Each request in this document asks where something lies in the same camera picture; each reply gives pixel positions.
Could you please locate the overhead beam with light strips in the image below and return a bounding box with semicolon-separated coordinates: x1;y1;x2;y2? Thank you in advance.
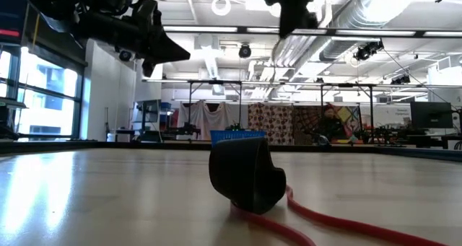
162;24;462;38

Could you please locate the blue plastic basket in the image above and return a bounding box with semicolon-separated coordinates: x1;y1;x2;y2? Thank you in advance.
210;129;268;148

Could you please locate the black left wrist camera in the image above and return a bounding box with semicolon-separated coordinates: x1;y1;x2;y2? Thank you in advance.
141;57;157;78

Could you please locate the dark orange patterned cloth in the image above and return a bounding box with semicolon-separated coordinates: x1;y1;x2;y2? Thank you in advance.
292;105;322;144

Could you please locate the silver ventilation duct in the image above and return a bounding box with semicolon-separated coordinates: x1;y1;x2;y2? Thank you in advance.
319;0;440;63

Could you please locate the white hanging cloth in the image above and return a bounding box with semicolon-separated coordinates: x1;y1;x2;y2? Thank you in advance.
175;100;250;141

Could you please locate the workstation cart with monitor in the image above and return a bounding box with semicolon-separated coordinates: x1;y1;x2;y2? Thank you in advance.
131;98;163;143

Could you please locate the person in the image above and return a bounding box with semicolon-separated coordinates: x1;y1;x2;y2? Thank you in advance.
317;103;347;141

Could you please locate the colourful patterned cloth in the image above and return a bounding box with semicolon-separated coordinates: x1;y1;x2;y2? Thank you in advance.
339;103;362;141

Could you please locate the black background monitor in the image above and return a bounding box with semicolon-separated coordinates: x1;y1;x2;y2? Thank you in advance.
409;100;456;130

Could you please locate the wide black rubber band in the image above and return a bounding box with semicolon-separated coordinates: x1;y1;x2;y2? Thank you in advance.
208;136;288;216

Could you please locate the monitor with red bar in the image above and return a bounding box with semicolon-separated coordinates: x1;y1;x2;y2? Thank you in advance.
0;0;28;47

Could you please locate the red rubber band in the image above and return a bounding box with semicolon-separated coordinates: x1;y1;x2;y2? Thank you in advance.
230;184;450;246

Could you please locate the grey desk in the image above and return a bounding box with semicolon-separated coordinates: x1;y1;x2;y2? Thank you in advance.
0;97;29;110

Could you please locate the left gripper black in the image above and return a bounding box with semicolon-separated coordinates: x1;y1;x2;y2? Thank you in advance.
122;0;191;63

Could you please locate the white ring ceiling fixture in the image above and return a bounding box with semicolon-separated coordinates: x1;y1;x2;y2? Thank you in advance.
211;0;232;17

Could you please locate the large window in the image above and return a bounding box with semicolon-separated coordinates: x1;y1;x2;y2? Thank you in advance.
0;45;84;141

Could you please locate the brown patterned hanging cloth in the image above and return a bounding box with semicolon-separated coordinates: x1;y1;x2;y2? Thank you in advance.
247;102;294;146

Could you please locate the black background rig frame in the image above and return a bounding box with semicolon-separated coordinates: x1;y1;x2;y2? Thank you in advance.
284;82;379;142
142;78;243;142

